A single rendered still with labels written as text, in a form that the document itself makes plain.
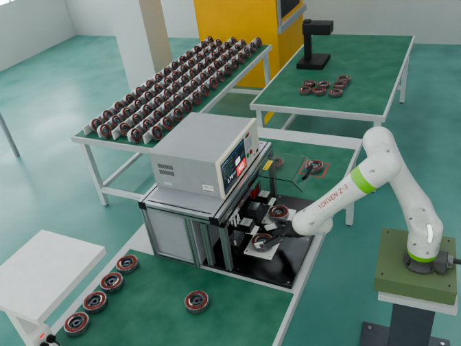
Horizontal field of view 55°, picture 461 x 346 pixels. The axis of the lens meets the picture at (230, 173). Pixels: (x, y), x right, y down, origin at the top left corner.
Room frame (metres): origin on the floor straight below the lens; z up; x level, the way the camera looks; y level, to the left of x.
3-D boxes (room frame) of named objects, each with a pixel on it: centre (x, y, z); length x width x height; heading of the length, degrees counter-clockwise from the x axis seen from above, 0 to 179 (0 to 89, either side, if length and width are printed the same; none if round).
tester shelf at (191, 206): (1.92, 0.11, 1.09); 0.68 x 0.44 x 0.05; 150
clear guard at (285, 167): (1.94, -0.27, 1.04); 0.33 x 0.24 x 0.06; 60
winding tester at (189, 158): (1.93, 0.10, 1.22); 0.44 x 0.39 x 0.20; 150
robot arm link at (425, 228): (1.35, -0.79, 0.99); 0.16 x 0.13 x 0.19; 169
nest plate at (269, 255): (1.65, -0.11, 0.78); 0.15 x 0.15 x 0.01; 60
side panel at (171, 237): (1.68, 0.34, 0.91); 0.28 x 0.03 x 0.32; 60
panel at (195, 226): (1.88, 0.05, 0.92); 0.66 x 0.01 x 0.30; 150
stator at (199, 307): (1.36, 0.24, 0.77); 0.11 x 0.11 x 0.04
